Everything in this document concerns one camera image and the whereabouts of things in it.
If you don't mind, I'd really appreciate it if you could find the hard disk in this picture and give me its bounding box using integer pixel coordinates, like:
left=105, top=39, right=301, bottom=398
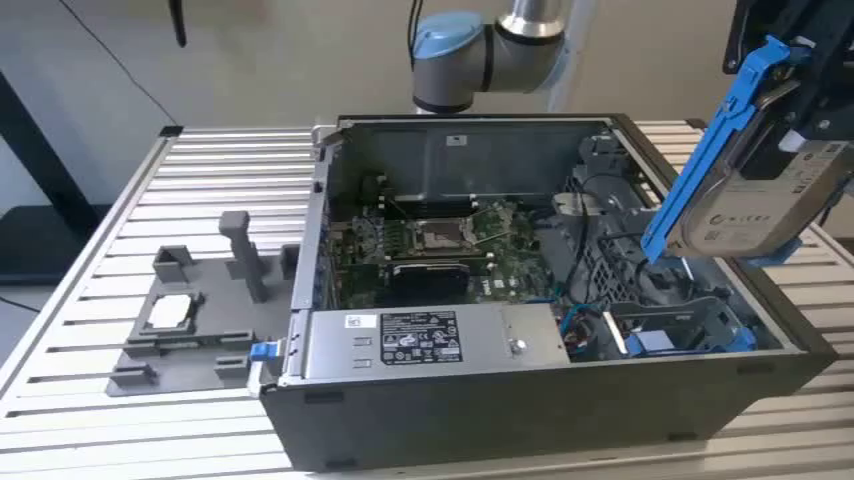
left=639, top=34, right=854, bottom=272

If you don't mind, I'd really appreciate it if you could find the black disk wire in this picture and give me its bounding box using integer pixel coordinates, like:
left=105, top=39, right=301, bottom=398
left=632, top=257, right=672, bottom=304

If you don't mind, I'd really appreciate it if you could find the disk bay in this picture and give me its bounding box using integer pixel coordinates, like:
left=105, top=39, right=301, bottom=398
left=599, top=295, right=759, bottom=362

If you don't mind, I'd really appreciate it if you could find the RAM slot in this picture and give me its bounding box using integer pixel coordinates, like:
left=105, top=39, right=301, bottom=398
left=389, top=197, right=476, bottom=213

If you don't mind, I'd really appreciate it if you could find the grey metal drive cage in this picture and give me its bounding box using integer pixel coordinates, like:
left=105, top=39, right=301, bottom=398
left=539, top=133, right=688, bottom=304

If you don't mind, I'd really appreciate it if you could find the green motherboard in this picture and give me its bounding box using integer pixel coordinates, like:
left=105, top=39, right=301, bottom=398
left=325, top=199, right=568, bottom=307

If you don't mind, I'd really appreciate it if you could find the metal socket cover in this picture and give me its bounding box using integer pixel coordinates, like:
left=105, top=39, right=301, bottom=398
left=465, top=206, right=516, bottom=246

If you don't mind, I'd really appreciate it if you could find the CPU socket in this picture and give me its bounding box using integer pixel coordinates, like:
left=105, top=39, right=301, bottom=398
left=409, top=217, right=479, bottom=252

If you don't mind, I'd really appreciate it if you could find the black graphics card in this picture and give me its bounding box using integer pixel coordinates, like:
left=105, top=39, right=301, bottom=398
left=383, top=261, right=469, bottom=307

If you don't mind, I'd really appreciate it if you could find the silver power supply unit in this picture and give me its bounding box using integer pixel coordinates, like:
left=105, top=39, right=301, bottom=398
left=302, top=305, right=569, bottom=380

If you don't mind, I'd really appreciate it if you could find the black open PC case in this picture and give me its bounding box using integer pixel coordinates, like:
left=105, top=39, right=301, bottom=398
left=245, top=113, right=839, bottom=474

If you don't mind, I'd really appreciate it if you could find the grey parts rack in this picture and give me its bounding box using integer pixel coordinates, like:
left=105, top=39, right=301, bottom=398
left=105, top=210, right=302, bottom=399

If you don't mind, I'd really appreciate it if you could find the silver CPU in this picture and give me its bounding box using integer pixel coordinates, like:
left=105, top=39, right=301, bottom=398
left=148, top=294, right=196, bottom=330

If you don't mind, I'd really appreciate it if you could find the black desk stand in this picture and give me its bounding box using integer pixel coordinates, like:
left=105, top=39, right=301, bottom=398
left=0, top=69, right=112, bottom=287

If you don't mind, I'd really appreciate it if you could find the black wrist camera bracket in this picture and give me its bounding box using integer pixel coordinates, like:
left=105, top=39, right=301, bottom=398
left=723, top=0, right=763, bottom=76

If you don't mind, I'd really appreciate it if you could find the blue disk wire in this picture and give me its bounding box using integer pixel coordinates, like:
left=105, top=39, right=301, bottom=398
left=532, top=294, right=605, bottom=324

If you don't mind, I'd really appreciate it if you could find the black cable behind arm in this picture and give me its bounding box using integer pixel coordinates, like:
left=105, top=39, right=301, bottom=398
left=407, top=0, right=428, bottom=54

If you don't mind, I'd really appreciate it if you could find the black hanging strap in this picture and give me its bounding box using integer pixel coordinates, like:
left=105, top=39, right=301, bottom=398
left=165, top=0, right=189, bottom=49

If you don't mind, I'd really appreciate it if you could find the thin black wall cable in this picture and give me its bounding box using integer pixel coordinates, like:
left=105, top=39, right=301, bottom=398
left=57, top=0, right=182, bottom=127

